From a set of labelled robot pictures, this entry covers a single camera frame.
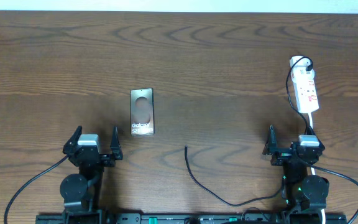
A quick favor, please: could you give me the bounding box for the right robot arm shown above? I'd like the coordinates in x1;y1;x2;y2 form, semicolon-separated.
262;126;329;223

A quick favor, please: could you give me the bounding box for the white USB charger adapter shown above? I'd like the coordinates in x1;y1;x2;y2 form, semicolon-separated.
290;55;314;72

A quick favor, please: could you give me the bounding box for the white power strip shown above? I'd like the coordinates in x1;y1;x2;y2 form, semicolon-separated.
291;67;319;114

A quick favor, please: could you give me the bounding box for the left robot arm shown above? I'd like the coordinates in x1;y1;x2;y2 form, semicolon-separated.
60;126;123;223

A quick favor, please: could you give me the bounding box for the black charging cable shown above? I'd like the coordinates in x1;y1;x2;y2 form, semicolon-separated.
183;55;314;207

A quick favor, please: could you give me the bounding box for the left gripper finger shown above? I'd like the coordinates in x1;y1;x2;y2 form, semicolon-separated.
63;126;82;155
110;126;123;160

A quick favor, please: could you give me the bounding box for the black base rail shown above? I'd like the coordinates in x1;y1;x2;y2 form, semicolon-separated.
35;212;347;224

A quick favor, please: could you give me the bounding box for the Samsung Galaxy smartphone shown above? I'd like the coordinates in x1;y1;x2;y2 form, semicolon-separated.
131;88;155;136

